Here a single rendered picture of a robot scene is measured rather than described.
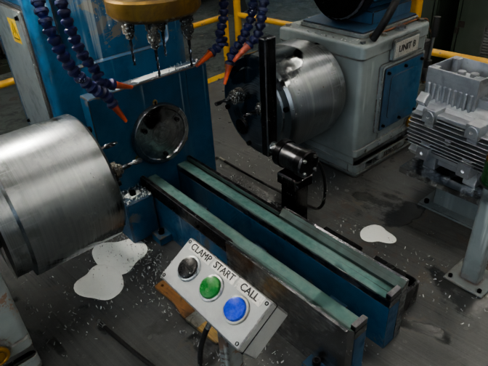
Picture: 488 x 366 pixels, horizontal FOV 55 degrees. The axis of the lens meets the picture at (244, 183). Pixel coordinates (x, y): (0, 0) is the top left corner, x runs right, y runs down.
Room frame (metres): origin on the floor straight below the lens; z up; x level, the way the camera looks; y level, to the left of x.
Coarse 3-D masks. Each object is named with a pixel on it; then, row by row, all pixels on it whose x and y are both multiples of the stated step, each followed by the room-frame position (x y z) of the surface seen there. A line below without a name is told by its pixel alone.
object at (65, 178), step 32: (32, 128) 0.74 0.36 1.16; (64, 128) 0.74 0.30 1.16; (0, 160) 0.65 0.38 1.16; (32, 160) 0.66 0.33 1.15; (64, 160) 0.68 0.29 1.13; (96, 160) 0.69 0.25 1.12; (0, 192) 0.61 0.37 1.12; (32, 192) 0.62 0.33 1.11; (64, 192) 0.64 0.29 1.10; (96, 192) 0.66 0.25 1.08; (0, 224) 0.58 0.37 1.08; (32, 224) 0.59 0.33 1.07; (64, 224) 0.62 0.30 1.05; (96, 224) 0.65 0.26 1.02; (32, 256) 0.59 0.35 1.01; (64, 256) 0.62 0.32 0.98
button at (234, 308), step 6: (228, 300) 0.41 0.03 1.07; (234, 300) 0.41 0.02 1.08; (240, 300) 0.40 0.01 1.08; (228, 306) 0.40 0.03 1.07; (234, 306) 0.40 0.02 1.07; (240, 306) 0.40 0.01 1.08; (246, 306) 0.40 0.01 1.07; (228, 312) 0.39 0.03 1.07; (234, 312) 0.39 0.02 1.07; (240, 312) 0.39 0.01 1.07; (228, 318) 0.39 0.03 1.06; (234, 318) 0.39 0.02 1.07; (240, 318) 0.39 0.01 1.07
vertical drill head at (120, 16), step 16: (112, 0) 0.89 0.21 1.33; (128, 0) 0.88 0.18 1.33; (144, 0) 0.87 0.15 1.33; (160, 0) 0.86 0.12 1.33; (176, 0) 0.87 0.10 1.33; (192, 0) 0.90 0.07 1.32; (112, 16) 0.89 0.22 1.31; (128, 16) 0.86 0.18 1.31; (144, 16) 0.86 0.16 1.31; (160, 16) 0.86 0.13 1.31; (176, 16) 0.87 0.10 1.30; (192, 16) 0.93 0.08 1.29; (128, 32) 0.95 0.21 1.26; (192, 32) 0.93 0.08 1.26; (192, 64) 0.93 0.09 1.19
